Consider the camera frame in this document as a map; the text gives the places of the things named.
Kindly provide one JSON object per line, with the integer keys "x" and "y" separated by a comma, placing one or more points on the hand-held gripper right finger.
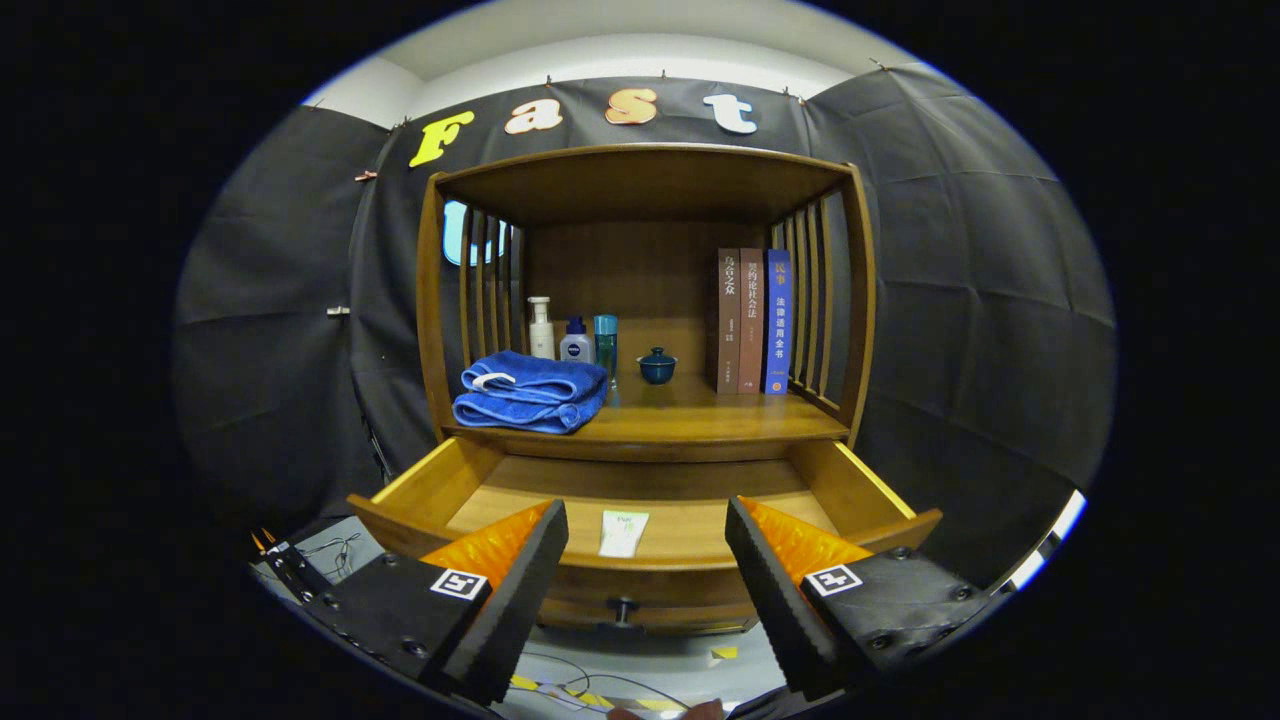
{"x": 785, "y": 620}

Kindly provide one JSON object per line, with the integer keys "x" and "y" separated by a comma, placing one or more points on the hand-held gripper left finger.
{"x": 510, "y": 620}

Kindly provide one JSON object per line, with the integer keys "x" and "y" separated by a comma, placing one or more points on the wooden drawer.
{"x": 500, "y": 500}

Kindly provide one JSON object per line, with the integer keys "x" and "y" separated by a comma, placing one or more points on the white green tube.
{"x": 622, "y": 535}

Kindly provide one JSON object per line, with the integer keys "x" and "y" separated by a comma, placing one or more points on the wooden countertop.
{"x": 700, "y": 410}

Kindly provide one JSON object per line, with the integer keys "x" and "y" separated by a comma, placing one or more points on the wooden cabinet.
{"x": 620, "y": 270}

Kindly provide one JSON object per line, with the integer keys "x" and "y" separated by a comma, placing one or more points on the blue folded towel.
{"x": 530, "y": 395}

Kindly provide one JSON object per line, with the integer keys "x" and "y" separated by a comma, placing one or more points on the small black box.
{"x": 280, "y": 560}

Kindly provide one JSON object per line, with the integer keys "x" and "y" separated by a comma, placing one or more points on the blue lidded teacup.
{"x": 657, "y": 368}

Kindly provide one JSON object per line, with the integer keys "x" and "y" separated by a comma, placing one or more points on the white bottle with blue pump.
{"x": 576, "y": 345}

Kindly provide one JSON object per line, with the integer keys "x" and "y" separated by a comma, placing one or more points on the clear teal capped bottle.
{"x": 606, "y": 340}

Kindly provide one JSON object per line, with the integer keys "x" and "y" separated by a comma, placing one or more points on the blue book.
{"x": 778, "y": 320}

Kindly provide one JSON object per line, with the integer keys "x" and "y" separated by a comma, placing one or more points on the reddish brown book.
{"x": 751, "y": 320}

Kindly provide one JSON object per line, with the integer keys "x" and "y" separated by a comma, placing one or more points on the dark brown book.
{"x": 728, "y": 320}

